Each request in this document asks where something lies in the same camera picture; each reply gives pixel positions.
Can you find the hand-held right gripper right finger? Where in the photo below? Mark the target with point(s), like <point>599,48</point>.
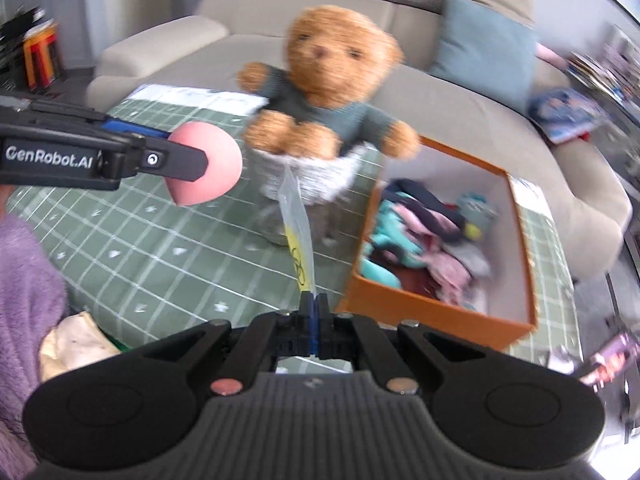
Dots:
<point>323,320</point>

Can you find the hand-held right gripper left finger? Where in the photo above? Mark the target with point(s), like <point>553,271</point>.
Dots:
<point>308,320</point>

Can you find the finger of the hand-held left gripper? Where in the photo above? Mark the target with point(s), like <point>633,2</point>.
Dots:
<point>130,127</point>
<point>175,160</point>

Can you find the pink makeup sponge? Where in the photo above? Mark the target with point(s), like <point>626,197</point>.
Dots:
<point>220,170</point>

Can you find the clear plastic bag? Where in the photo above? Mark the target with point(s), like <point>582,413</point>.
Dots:
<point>297,230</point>

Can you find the pile of clothes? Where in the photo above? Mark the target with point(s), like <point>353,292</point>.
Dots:
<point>390,240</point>

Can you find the orange cardboard box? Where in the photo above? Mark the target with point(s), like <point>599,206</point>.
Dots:
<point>435,315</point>

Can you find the person's left forearm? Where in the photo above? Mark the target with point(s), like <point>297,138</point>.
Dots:
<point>25,310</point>

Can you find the green checkered tablecloth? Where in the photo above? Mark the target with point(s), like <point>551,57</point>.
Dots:
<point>150,255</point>

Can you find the orange plastic stool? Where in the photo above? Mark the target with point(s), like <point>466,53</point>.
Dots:
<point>42,57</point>

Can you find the grey woven basket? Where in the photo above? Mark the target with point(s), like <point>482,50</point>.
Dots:
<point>310,185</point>

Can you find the beige sofa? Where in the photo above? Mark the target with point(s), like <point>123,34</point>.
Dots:
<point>225,20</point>

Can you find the brown teddy bear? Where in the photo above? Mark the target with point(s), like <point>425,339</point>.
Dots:
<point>330,70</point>

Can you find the cream cloth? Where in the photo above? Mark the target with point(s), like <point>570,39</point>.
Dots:
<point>75,345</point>

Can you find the smartphone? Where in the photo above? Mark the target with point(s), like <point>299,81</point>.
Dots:
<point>612,362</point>

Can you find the light blue pillow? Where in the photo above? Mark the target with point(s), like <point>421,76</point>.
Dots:
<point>482,50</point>

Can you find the blue printed pillow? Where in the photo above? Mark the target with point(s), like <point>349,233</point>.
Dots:
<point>567,115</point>

